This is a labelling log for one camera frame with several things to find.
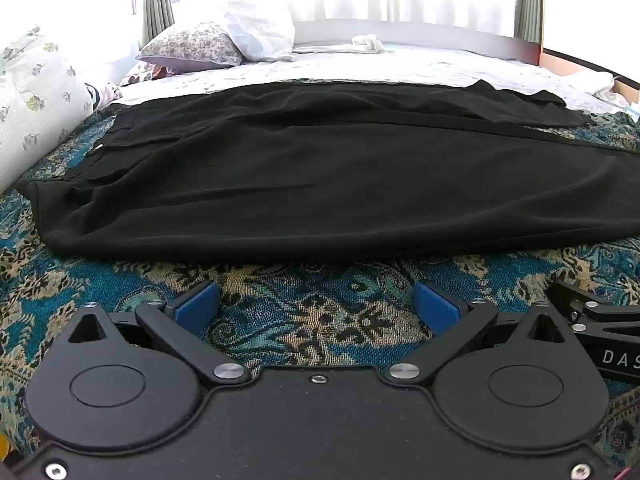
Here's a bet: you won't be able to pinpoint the white pillow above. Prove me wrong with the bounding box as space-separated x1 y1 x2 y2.
219 0 297 62

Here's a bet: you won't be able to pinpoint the wooden bed frame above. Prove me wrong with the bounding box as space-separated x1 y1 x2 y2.
542 47 640 111

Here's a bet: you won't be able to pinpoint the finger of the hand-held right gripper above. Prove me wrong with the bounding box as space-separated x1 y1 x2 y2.
549 279 640 330

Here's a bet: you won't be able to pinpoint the rumpled white cloth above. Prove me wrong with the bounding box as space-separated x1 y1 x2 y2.
564 71 632 107

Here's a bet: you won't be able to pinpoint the white flowered bolster cushion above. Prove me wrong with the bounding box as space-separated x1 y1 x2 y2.
0 25 97 194

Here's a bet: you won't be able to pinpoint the small crumpled white cloth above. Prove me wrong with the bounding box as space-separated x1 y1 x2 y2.
351 33 385 55

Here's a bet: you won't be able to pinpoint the black pants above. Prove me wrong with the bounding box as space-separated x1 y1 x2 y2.
15 79 640 264

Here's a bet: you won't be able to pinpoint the pink floral pillow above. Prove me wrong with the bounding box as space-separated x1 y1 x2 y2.
120 62 174 87

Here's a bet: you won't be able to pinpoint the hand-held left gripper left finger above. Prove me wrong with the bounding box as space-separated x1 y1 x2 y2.
65 280 252 389

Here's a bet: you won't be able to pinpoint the white bed sheet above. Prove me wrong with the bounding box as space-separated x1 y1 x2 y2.
117 42 621 113

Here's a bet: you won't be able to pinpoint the black and white patterned cloth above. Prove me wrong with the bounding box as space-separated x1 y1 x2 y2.
84 82 124 111

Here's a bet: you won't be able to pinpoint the grey floral pillow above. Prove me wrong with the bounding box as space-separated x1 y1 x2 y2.
136 21 246 73

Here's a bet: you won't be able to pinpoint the grey bed headboard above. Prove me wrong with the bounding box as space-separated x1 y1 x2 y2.
292 20 544 59

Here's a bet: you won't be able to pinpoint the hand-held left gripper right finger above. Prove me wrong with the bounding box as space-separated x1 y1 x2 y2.
387 280 577 389

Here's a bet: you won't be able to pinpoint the blue patterned blanket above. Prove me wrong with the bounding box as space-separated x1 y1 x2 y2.
0 105 640 463

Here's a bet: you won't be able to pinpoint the grey-green curtain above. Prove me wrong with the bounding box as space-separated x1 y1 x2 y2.
142 0 177 47
517 0 544 47

